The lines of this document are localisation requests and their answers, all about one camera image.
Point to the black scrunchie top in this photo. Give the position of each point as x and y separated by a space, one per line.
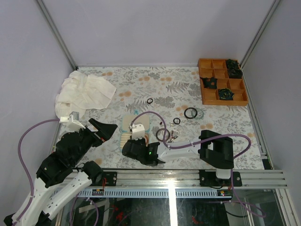
230 63

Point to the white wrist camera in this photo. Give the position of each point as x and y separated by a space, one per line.
137 131
72 121

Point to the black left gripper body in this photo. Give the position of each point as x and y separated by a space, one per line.
90 139

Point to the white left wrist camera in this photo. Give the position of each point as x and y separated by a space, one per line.
72 121

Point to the large black bangle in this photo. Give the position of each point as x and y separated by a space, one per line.
187 112

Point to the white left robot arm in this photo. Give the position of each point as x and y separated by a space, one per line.
42 205

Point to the dark purple bangle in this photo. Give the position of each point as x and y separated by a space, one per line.
162 134

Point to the wooden compartment tray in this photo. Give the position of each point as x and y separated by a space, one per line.
217 68

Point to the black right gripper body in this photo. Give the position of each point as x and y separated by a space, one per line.
140 141

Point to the green jade bangle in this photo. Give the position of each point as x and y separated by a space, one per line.
201 114

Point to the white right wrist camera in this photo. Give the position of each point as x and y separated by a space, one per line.
137 131

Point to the floral table mat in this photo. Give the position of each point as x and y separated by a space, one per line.
175 89

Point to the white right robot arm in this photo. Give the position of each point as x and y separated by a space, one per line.
212 148

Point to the black orange scrunchie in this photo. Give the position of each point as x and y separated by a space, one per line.
209 83

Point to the black green scrunchie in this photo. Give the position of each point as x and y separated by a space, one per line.
225 94

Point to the aluminium rail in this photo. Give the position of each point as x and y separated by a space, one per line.
160 178

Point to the white crumpled cloth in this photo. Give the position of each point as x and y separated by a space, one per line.
80 92

